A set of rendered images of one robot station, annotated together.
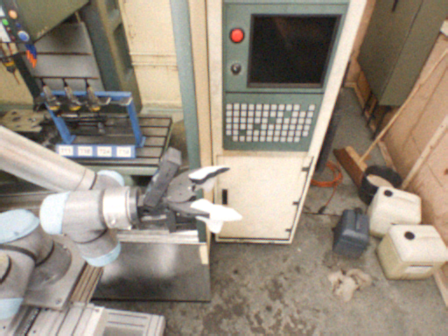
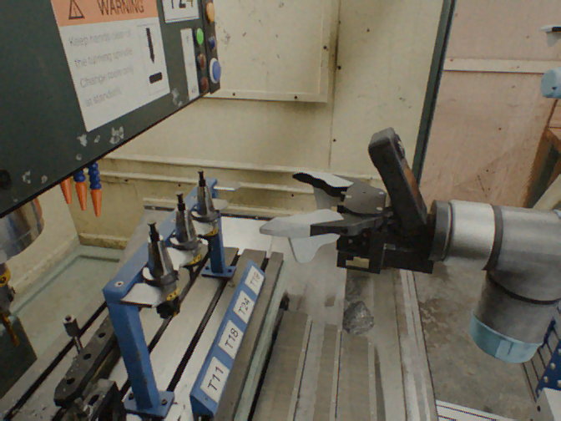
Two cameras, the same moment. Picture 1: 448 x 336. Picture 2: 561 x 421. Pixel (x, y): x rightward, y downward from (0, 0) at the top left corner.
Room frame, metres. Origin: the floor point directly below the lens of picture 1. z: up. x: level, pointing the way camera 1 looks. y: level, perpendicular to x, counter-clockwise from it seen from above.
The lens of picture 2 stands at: (1.02, 1.41, 1.67)
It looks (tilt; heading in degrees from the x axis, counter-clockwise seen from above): 29 degrees down; 279
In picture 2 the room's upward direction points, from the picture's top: straight up
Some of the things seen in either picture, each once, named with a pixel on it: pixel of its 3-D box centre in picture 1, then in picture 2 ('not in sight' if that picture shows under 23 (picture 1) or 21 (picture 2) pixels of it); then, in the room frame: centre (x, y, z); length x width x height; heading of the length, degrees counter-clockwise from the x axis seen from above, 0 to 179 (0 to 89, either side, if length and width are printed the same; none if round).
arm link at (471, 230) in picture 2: not in sight; (460, 232); (0.87, 1.01, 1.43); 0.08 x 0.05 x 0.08; 84
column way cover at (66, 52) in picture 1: (61, 64); not in sight; (1.88, 1.09, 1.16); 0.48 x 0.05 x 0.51; 88
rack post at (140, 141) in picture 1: (135, 122); (214, 233); (1.37, 0.51, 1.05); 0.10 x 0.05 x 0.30; 178
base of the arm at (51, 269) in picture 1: (38, 258); not in sight; (0.43, 0.55, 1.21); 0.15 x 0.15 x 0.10
